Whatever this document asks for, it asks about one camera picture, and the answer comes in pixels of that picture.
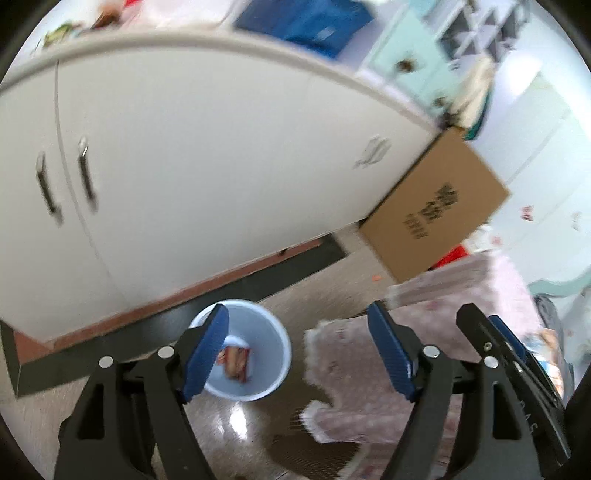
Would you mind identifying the trash inside bin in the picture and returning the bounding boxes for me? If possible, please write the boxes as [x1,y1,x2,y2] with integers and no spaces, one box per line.
[216,346,250,383]

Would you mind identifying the light blue trash bin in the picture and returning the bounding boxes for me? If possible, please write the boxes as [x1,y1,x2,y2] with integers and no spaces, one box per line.
[182,299,291,402]

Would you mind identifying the pink checkered tablecloth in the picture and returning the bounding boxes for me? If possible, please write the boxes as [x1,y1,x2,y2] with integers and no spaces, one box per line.
[300,251,542,446]

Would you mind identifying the red plastic stool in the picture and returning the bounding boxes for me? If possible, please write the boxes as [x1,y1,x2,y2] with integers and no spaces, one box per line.
[431,245,469,270]

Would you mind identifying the brown cardboard box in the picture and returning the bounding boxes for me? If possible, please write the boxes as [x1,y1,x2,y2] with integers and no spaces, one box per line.
[361,129,509,282]

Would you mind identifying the white low cabinet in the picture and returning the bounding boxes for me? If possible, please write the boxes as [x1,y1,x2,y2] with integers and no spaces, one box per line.
[1,30,437,342]

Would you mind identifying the cream hanging jacket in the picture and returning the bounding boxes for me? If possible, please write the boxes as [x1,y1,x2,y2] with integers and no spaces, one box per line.
[448,54,496,131]

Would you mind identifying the teal drawer unit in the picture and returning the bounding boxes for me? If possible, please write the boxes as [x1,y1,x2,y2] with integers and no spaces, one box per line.
[367,7,460,118]

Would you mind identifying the lilac cubby shelf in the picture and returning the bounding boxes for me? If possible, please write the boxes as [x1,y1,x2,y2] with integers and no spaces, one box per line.
[427,0,531,75]

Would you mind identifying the crumpled wrappers on counter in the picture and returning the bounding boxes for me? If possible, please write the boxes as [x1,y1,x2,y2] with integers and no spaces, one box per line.
[42,21,86,49]

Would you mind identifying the white red plastic bag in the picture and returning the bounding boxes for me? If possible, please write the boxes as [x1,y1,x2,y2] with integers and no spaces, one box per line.
[91,0,153,29]

